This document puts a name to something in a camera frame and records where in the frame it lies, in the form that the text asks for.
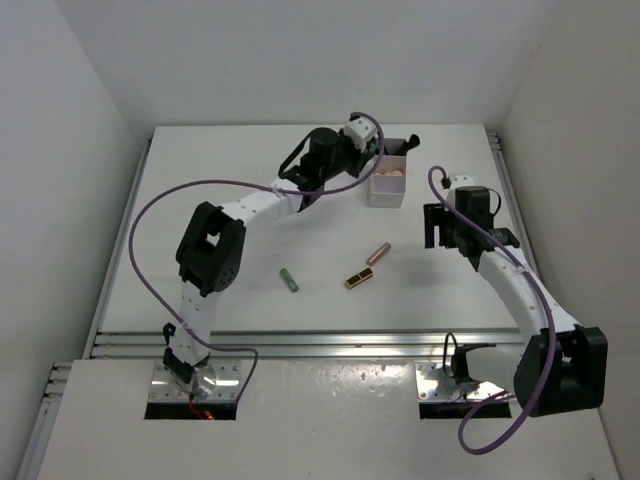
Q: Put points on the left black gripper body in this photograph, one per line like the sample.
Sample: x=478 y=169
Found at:
x=346 y=157

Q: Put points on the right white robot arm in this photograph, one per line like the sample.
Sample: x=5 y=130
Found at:
x=564 y=363

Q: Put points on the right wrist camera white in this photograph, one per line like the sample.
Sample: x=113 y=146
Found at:
x=460 y=180

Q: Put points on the aluminium table frame rail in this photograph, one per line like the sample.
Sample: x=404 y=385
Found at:
x=310 y=345

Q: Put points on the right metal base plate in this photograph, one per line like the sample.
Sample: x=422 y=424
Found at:
x=435 y=386

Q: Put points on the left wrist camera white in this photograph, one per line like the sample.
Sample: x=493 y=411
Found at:
x=360 y=131

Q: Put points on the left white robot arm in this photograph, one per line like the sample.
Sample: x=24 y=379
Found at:
x=210 y=252

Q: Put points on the black gold lipstick case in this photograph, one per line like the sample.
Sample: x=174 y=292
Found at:
x=359 y=278

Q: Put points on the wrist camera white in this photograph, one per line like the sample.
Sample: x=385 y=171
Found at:
x=460 y=180
x=360 y=131

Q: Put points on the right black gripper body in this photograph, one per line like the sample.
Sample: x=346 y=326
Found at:
x=437 y=214

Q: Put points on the white compartment organizer box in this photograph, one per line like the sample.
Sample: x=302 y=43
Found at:
x=389 y=191

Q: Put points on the metal base plate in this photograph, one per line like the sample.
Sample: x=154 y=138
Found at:
x=435 y=386
x=216 y=382

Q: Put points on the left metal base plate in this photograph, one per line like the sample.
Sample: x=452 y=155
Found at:
x=216 y=382

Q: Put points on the rose gold lipstick tube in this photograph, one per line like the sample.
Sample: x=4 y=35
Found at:
x=379 y=253

